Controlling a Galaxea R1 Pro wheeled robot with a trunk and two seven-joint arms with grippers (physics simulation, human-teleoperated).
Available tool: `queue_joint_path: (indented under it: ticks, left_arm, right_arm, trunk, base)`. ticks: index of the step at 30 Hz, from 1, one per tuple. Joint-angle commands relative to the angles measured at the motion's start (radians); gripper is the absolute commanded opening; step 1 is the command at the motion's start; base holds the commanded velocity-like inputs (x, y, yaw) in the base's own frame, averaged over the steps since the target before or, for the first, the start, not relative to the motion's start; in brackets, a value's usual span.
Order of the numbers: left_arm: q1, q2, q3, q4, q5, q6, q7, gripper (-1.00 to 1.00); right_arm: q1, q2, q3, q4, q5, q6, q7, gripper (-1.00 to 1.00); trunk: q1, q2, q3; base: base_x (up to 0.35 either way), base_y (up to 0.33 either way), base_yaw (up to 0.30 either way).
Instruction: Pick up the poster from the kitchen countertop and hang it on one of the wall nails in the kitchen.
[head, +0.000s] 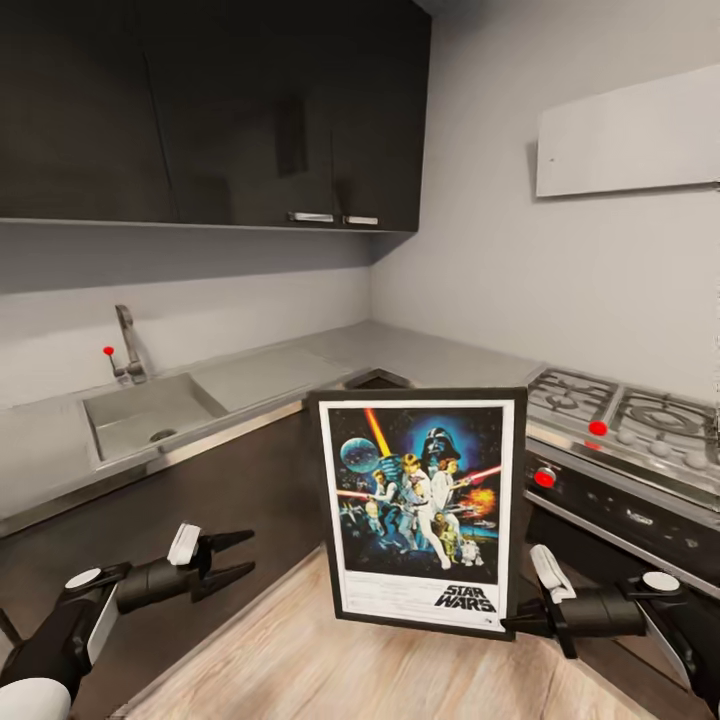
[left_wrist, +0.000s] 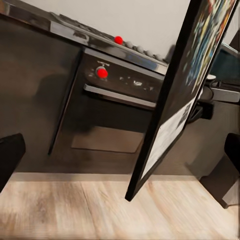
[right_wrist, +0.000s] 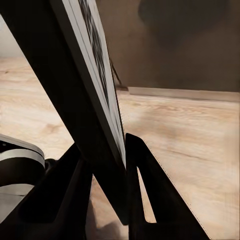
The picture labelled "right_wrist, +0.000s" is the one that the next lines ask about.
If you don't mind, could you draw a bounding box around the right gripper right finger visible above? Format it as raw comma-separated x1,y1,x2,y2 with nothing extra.
125,133,210,240

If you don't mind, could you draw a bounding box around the poster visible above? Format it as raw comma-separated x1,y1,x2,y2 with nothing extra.
0,0,129,226

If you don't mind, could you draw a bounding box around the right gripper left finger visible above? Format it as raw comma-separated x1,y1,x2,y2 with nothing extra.
0,143,93,240

